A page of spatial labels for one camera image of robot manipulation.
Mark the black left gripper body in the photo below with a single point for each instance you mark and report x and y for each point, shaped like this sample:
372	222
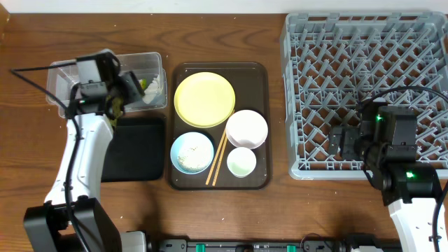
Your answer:
130	87

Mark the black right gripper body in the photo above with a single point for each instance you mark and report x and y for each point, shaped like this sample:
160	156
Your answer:
351	138

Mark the light blue bowl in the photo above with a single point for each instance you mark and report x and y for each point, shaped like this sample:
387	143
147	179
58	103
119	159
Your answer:
190	139

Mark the rice pile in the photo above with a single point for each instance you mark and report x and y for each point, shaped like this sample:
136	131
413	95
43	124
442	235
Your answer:
193	158

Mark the green snack wrapper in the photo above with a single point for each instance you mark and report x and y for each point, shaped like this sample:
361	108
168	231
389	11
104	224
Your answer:
125	90

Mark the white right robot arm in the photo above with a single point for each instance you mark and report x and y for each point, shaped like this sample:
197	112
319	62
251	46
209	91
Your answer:
411	190

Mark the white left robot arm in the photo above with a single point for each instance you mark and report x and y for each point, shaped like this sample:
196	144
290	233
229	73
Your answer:
71	217

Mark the grey dishwasher rack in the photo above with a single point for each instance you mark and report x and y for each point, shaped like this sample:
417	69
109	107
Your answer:
332	61

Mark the crumpled white tissue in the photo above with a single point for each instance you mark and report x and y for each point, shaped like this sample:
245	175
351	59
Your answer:
153	91

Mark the clear plastic bin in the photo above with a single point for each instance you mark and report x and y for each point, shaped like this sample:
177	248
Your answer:
63	79

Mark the black flat tray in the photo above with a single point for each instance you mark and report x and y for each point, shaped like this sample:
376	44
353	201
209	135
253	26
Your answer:
136	151

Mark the yellow plate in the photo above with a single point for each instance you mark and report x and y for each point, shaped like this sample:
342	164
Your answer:
204	99

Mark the pink white bowl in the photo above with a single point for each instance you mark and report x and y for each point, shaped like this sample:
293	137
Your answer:
246	128

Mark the dark brown tray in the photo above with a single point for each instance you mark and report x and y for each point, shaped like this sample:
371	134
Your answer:
250	83

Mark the small green cup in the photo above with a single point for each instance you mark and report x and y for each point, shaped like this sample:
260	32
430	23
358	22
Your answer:
241	162

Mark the left wooden chopstick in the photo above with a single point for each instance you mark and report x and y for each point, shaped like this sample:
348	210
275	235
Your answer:
217	157

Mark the wooden chopstick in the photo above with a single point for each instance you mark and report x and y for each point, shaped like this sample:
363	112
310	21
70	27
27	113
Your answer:
218	167
217	157

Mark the right wooden chopstick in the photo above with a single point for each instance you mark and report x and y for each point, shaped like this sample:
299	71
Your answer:
218	167

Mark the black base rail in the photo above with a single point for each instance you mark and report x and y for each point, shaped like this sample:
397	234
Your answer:
311	242

